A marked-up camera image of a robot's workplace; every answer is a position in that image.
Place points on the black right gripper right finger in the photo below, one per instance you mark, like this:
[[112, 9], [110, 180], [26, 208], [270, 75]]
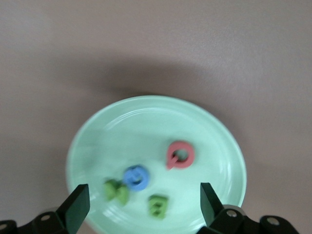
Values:
[[226, 219]]

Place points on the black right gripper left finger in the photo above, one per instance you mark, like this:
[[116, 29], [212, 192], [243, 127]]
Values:
[[61, 219]]

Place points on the green capital letter N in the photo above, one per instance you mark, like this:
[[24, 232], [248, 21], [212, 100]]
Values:
[[115, 192]]

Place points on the green capital letter B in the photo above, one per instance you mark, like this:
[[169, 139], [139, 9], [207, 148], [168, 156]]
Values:
[[158, 207]]

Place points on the red capital letter Q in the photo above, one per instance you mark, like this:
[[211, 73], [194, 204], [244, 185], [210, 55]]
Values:
[[189, 156]]

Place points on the blue capital letter G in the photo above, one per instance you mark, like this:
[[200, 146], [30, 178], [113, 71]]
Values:
[[136, 184]]

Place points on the light green plate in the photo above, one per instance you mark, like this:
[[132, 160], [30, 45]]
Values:
[[136, 131]]

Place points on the brown table cover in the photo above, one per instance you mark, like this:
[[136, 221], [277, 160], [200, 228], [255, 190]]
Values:
[[156, 36]]

